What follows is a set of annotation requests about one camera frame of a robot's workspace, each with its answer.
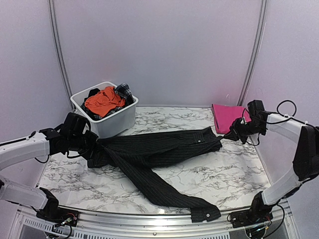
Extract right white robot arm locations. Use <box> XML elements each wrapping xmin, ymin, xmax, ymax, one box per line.
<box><xmin>224</xmin><ymin>111</ymin><xmax>319</xmax><ymax>223</ymax></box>

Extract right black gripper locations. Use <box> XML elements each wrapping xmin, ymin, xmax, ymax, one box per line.
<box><xmin>224</xmin><ymin>118</ymin><xmax>265</xmax><ymax>144</ymax></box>

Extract black striped garment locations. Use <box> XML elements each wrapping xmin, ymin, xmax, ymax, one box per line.
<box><xmin>84</xmin><ymin>127</ymin><xmax>222</xmax><ymax>223</ymax></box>

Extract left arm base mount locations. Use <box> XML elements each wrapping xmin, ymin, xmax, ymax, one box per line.
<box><xmin>36</xmin><ymin>187</ymin><xmax>79</xmax><ymax>227</ymax></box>

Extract orange garment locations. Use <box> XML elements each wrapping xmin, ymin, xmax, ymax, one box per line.
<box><xmin>84</xmin><ymin>86</ymin><xmax>126</xmax><ymax>117</ymax></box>

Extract plaid grey garment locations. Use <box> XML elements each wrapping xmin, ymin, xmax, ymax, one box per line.
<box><xmin>115</xmin><ymin>83</ymin><xmax>133</xmax><ymax>100</ymax></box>

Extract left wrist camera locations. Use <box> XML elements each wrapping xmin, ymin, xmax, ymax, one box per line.
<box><xmin>60</xmin><ymin>112</ymin><xmax>91</xmax><ymax>138</ymax></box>

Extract left aluminium wall post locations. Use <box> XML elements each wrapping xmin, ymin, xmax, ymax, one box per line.
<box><xmin>47</xmin><ymin>0</ymin><xmax>75</xmax><ymax>111</ymax></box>

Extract aluminium wall post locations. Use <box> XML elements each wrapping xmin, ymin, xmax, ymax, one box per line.
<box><xmin>237</xmin><ymin>0</ymin><xmax>269</xmax><ymax>106</ymax></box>
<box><xmin>47</xmin><ymin>0</ymin><xmax>75</xmax><ymax>111</ymax></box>

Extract right aluminium wall post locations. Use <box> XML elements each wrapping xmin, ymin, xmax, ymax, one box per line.
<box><xmin>237</xmin><ymin>0</ymin><xmax>269</xmax><ymax>106</ymax></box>

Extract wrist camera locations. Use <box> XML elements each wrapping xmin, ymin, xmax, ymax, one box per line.
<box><xmin>247</xmin><ymin>100</ymin><xmax>265</xmax><ymax>117</ymax></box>
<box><xmin>60</xmin><ymin>112</ymin><xmax>91</xmax><ymax>138</ymax></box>

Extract aluminium front rail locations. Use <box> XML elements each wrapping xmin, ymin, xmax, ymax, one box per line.
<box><xmin>8</xmin><ymin>200</ymin><xmax>300</xmax><ymax>239</ymax></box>

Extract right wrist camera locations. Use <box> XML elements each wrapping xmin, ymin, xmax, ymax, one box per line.
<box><xmin>247</xmin><ymin>100</ymin><xmax>265</xmax><ymax>117</ymax></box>

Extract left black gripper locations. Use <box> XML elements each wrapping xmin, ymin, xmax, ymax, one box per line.
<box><xmin>68</xmin><ymin>129</ymin><xmax>104</xmax><ymax>160</ymax></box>

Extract black garment in bin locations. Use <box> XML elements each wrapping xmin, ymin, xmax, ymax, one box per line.
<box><xmin>88</xmin><ymin>88</ymin><xmax>100</xmax><ymax>98</ymax></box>

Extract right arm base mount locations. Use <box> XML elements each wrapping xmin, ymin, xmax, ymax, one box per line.
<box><xmin>227</xmin><ymin>209</ymin><xmax>273</xmax><ymax>228</ymax></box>

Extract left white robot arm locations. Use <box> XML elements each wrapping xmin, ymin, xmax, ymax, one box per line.
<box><xmin>0</xmin><ymin>128</ymin><xmax>98</xmax><ymax>222</ymax></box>

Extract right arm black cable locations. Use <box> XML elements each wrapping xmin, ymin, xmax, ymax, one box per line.
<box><xmin>261</xmin><ymin>100</ymin><xmax>310</xmax><ymax>125</ymax></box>

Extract magenta pink trousers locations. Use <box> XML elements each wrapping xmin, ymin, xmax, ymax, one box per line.
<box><xmin>211</xmin><ymin>104</ymin><xmax>251</xmax><ymax>134</ymax></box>

